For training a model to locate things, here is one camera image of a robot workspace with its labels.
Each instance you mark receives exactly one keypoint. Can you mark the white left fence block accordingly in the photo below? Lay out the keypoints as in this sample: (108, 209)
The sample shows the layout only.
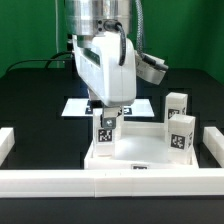
(7, 142)

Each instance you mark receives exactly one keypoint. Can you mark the white marker tag sheet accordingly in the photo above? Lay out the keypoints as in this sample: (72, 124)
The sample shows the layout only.
(80, 107)

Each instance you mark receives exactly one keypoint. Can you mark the white square table top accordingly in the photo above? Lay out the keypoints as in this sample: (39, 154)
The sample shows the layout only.
(141, 145)

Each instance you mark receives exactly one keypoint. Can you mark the white right fence block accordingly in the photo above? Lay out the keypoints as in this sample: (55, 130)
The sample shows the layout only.
(214, 141)

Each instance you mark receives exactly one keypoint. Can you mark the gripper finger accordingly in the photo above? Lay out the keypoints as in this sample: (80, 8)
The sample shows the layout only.
(109, 117)

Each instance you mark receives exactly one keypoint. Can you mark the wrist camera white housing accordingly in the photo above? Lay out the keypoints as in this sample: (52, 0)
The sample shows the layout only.
(147, 72)

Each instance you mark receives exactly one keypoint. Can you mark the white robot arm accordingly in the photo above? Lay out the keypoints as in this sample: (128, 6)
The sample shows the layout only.
(89, 18)

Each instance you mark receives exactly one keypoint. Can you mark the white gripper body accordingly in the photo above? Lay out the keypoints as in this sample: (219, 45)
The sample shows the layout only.
(98, 66)

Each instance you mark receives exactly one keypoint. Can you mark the white fence block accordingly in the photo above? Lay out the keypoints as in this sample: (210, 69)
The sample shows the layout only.
(214, 141)
(7, 142)

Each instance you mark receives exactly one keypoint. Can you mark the white front fence bar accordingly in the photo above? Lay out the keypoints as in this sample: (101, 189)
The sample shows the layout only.
(111, 183)

